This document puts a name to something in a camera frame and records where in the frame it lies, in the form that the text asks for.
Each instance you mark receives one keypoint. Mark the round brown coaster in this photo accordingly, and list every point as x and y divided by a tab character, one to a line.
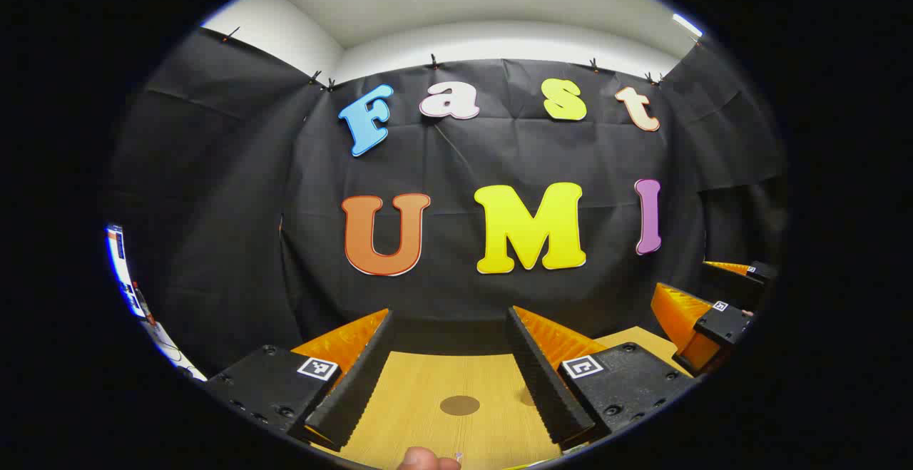
459	405

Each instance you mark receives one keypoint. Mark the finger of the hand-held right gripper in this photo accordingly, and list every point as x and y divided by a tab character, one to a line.
760	272
720	324

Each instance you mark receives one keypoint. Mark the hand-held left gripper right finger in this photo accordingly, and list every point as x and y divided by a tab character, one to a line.
542	384

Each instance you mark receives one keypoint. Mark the wooden desktop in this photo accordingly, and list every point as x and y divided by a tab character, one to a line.
428	384

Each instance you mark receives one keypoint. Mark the ceiling light panel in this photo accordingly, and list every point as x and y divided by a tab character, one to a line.
687	25

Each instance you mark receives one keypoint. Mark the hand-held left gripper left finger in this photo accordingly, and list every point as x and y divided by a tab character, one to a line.
364	377

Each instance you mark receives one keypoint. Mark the black backdrop cloth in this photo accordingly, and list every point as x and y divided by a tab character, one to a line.
499	156

